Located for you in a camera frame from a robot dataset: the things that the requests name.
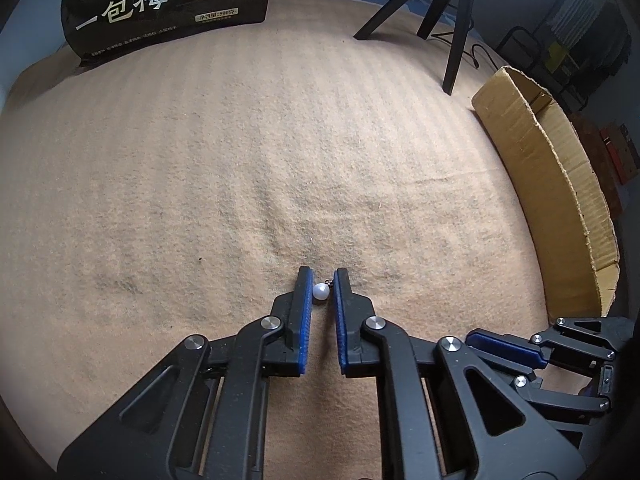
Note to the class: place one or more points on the orange patterned furniture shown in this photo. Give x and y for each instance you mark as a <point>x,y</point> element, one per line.
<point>615,150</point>

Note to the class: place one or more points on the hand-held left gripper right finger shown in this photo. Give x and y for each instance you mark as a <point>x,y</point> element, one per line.
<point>340,320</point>

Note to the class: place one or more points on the black metal chair frame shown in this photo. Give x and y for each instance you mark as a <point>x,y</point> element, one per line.
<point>520,42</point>

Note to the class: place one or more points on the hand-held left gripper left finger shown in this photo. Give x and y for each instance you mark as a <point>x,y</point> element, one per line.
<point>305,320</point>

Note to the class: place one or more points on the yellow box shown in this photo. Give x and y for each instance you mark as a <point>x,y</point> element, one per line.
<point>557,57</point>

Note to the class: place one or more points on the white pearl pendant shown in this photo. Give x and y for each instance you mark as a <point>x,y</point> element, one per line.
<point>320,292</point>

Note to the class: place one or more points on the cardboard box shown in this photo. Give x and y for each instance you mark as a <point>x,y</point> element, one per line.
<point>560,185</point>

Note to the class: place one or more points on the clothes rack with clothes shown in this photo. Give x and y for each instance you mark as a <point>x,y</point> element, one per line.
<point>590,15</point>

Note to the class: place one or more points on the black snack bag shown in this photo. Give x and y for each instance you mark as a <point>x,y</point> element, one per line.
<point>150,10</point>

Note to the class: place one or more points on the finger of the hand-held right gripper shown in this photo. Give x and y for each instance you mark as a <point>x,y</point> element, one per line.
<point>500,347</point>
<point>560,396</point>

